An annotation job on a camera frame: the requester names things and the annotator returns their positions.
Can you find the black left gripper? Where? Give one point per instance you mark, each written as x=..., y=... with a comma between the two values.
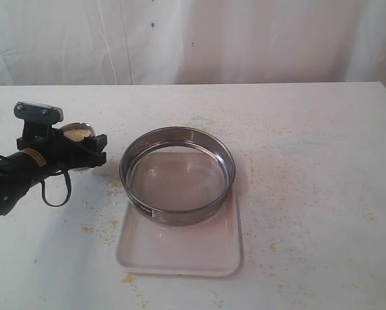
x=42, y=143

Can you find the small stainless steel cup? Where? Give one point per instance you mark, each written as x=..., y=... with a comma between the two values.
x=76, y=125

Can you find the round stainless steel sieve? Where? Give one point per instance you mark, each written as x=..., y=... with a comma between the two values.
x=176, y=213

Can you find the yellow and white grain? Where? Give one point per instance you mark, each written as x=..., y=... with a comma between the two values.
x=77, y=135

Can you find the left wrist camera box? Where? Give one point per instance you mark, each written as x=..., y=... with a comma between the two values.
x=38, y=113

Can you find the white rectangular plastic tray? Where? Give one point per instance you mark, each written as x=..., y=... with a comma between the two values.
x=210, y=248

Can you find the white backdrop curtain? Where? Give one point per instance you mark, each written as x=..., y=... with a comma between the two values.
x=168, y=42

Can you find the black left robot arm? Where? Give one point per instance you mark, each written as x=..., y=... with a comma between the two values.
x=19, y=172

